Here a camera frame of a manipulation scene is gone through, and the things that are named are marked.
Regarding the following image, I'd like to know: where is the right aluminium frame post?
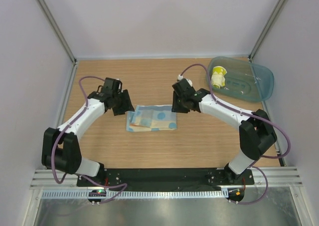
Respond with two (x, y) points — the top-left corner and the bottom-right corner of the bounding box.
(248, 0), (288, 62)

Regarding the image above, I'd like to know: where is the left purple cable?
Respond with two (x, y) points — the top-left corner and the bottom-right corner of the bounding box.
(51, 76), (128, 207)

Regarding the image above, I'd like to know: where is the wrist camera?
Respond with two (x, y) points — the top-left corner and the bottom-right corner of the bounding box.
(101, 77), (123, 95)
(172, 78), (196, 98)

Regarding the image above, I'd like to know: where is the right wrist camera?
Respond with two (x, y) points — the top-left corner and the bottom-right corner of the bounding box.
(172, 78), (196, 98)

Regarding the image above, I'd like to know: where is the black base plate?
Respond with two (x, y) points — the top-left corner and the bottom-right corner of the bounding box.
(81, 168), (255, 187)

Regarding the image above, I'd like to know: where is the aluminium frame post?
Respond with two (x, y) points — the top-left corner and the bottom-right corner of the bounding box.
(248, 0), (288, 62)
(36, 0), (77, 65)

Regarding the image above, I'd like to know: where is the clear blue plastic tray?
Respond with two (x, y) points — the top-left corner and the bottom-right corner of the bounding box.
(206, 56), (274, 102)

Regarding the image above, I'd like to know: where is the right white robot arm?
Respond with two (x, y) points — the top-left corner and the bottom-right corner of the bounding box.
(172, 87), (277, 184)

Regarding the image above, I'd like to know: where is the blue orange dotted towel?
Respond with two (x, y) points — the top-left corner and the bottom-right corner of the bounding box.
(126, 105), (177, 132)

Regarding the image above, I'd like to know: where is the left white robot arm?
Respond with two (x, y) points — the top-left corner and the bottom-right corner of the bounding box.
(41, 90), (134, 186)

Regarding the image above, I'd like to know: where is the white slotted cable duct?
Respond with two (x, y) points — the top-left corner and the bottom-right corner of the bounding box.
(41, 188), (228, 200)

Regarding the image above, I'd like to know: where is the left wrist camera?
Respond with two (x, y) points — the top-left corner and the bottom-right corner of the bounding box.
(101, 77), (123, 95)

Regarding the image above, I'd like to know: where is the front aluminium rail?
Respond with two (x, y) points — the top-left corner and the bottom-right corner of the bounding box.
(29, 168), (303, 190)

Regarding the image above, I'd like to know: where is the yellow green patterned towel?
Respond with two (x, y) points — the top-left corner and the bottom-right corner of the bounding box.
(210, 66), (227, 89)

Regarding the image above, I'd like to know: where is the left aluminium frame post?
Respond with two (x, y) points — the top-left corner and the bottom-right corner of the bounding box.
(36, 0), (77, 65)

